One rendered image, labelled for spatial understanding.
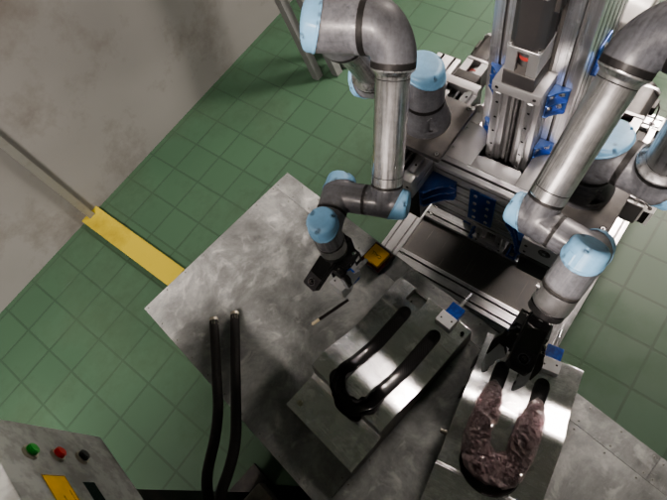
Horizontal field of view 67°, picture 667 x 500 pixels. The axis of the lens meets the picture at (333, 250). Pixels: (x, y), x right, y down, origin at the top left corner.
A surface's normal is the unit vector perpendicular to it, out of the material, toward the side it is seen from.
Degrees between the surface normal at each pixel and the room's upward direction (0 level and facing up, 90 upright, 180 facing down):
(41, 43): 90
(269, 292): 0
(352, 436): 0
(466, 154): 0
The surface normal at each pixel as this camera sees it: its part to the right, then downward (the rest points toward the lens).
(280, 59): -0.18, -0.43
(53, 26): 0.79, 0.47
